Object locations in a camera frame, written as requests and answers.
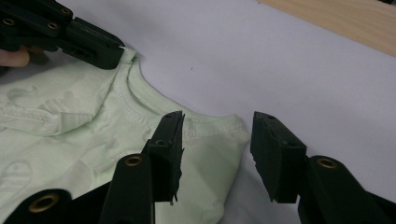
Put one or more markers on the pale green baby shirt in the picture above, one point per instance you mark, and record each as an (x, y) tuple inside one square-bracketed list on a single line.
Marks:
[(77, 140)]

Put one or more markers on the light wooden table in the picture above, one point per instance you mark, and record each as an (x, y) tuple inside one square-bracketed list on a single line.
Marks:
[(348, 21)]

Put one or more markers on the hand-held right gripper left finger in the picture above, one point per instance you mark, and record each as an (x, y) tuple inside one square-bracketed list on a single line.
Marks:
[(166, 161)]

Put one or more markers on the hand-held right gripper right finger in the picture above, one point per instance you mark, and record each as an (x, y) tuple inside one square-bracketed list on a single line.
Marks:
[(277, 158)]

